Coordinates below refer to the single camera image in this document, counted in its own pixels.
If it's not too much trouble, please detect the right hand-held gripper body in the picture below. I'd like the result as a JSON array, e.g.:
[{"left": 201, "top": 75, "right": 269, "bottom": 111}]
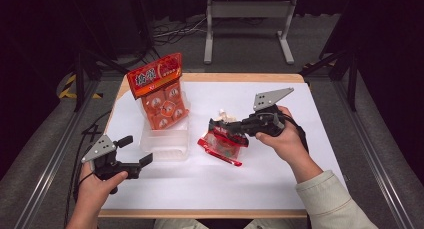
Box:
[{"left": 239, "top": 86, "right": 295, "bottom": 138}]

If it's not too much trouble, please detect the beige spout pouch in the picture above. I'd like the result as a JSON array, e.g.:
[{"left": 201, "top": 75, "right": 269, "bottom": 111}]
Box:
[{"left": 214, "top": 109, "right": 238, "bottom": 124}]

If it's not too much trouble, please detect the white table sheet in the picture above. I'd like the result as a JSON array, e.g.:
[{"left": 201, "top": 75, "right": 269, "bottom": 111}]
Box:
[{"left": 100, "top": 81, "right": 348, "bottom": 211}]

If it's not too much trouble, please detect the clear plastic container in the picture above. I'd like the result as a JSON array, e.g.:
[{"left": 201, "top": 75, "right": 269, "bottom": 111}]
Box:
[{"left": 139, "top": 88, "right": 192, "bottom": 162}]

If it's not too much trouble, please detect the bundle of floor cables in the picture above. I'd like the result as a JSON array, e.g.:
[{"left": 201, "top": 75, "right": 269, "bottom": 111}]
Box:
[{"left": 152, "top": 16, "right": 208, "bottom": 46}]

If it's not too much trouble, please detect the large orange snack packet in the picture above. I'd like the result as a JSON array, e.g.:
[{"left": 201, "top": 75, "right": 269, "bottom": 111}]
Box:
[{"left": 126, "top": 52, "right": 191, "bottom": 131}]

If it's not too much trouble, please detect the black tripod stand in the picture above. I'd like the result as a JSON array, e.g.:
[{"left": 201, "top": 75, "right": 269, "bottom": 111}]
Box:
[
  {"left": 70, "top": 0, "right": 172, "bottom": 113},
  {"left": 299, "top": 0, "right": 363, "bottom": 113}
]

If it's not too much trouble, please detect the left hand-held gripper cable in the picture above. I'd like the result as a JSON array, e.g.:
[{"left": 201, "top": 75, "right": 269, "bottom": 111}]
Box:
[{"left": 62, "top": 110, "right": 113, "bottom": 229}]

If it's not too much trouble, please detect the yellow black hazard tape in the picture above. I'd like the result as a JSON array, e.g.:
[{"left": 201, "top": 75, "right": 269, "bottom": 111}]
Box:
[{"left": 58, "top": 73, "right": 103, "bottom": 100}]

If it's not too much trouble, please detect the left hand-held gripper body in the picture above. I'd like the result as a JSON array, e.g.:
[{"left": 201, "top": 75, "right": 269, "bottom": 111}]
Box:
[{"left": 81, "top": 134, "right": 142, "bottom": 190}]

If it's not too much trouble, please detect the right hand-held gripper cable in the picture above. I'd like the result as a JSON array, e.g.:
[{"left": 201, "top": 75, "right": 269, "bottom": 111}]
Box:
[{"left": 278, "top": 112, "right": 310, "bottom": 154}]

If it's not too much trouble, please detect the person's left hand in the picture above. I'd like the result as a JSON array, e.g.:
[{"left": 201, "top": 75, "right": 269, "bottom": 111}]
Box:
[{"left": 77, "top": 162, "right": 130, "bottom": 207}]

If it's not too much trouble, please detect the hand-held gripper cable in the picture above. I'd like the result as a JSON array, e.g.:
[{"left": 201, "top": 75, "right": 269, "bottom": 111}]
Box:
[
  {"left": 278, "top": 112, "right": 310, "bottom": 154},
  {"left": 62, "top": 110, "right": 113, "bottom": 229}
]

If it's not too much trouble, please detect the person's right hand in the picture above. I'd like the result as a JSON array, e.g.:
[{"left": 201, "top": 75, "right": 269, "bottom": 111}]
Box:
[{"left": 254, "top": 105, "right": 310, "bottom": 168}]

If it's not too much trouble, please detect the small red black snack packet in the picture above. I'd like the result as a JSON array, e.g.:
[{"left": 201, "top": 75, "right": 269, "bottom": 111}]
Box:
[{"left": 196, "top": 118, "right": 250, "bottom": 168}]

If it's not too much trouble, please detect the aluminium floor rail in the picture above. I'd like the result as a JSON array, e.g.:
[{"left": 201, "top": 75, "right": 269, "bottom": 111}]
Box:
[
  {"left": 333, "top": 79, "right": 416, "bottom": 229},
  {"left": 13, "top": 79, "right": 101, "bottom": 229}
]

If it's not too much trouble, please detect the grey metal stand frame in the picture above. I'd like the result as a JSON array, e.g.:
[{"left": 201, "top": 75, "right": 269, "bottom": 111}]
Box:
[{"left": 203, "top": 0, "right": 299, "bottom": 65}]

